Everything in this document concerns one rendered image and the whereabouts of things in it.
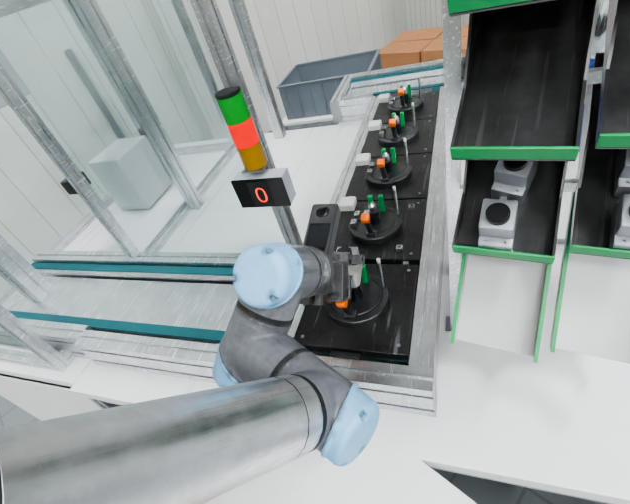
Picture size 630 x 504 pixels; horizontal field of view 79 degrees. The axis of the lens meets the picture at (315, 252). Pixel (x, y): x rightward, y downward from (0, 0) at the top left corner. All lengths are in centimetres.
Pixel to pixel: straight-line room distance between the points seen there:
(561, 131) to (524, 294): 31
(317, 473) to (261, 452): 50
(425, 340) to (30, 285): 120
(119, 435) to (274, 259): 23
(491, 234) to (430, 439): 41
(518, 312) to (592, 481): 28
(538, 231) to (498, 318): 19
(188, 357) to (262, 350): 49
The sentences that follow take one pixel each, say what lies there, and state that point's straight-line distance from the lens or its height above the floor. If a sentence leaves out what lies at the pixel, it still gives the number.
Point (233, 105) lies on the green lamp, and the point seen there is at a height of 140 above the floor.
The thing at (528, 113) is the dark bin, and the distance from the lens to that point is 55.
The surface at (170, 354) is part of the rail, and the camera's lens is 97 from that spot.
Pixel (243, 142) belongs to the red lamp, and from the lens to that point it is 78.
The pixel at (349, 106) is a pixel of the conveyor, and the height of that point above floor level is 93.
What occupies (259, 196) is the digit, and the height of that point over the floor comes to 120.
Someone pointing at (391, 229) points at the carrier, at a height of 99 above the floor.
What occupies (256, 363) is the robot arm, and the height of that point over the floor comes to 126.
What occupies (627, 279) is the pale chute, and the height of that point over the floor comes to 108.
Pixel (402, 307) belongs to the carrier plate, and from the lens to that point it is 83.
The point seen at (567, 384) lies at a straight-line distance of 89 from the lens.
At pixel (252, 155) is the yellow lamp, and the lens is 80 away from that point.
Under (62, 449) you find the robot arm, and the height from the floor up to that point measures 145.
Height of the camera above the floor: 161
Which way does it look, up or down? 40 degrees down
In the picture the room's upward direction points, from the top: 19 degrees counter-clockwise
